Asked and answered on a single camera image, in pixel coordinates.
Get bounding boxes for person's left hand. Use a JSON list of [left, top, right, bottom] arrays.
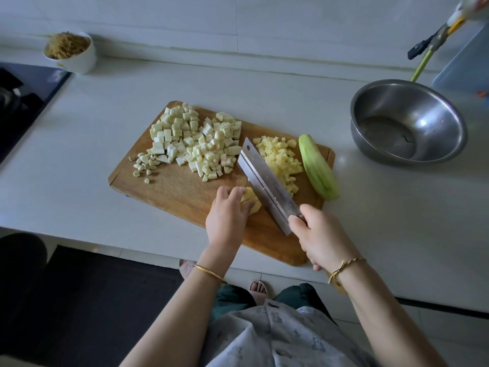
[[203, 186, 255, 265]]

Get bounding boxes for person's right hand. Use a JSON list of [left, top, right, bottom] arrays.
[[288, 204, 362, 274]]

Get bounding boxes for yellow potato piece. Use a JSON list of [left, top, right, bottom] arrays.
[[240, 186, 264, 217]]

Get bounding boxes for cleaver with wooden handle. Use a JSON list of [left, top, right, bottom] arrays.
[[237, 137, 307, 238]]

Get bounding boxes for peeled green cucumber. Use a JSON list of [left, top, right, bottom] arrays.
[[298, 133, 342, 202]]

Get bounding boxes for pile of white diced vegetable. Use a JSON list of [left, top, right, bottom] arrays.
[[174, 111, 244, 184]]

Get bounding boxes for peeled yellow potato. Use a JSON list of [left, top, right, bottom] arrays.
[[252, 134, 306, 197]]

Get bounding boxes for pile of garlic cloves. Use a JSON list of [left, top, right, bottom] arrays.
[[127, 150, 164, 187]]

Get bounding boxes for person's left forearm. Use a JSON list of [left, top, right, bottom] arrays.
[[120, 256, 229, 367]]

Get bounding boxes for person's right forearm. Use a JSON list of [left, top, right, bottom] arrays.
[[330, 259, 450, 367]]

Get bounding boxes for person's left foot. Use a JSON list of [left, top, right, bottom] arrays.
[[178, 259, 199, 281]]

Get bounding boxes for person's foot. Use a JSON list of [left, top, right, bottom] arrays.
[[248, 279, 270, 297], [178, 259, 199, 281]]

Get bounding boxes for person's right foot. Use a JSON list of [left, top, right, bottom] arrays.
[[248, 279, 270, 297]]

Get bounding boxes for gold bangle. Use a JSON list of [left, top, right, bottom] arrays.
[[192, 263, 228, 285]]

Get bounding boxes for wooden cutting board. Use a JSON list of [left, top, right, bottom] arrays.
[[107, 100, 337, 268]]

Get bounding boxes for dark green trousers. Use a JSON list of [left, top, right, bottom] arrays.
[[209, 282, 335, 327]]

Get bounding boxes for white patterned garment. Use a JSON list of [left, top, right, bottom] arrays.
[[199, 299, 377, 367]]

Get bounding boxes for black floor mat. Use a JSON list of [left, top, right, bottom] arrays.
[[19, 244, 186, 367]]

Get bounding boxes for deep stainless steel bowl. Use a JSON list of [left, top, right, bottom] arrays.
[[350, 78, 469, 167]]

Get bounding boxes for light blue plastic board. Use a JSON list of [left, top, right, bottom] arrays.
[[432, 40, 489, 98]]

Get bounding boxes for white bowl of noodles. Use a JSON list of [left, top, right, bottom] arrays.
[[42, 30, 99, 76]]

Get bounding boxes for black gas stove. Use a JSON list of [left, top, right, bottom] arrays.
[[0, 61, 73, 167]]

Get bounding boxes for braided cord bracelet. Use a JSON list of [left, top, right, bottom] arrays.
[[328, 256, 368, 286]]

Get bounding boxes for wall tap with hose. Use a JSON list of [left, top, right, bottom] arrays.
[[406, 25, 452, 61]]

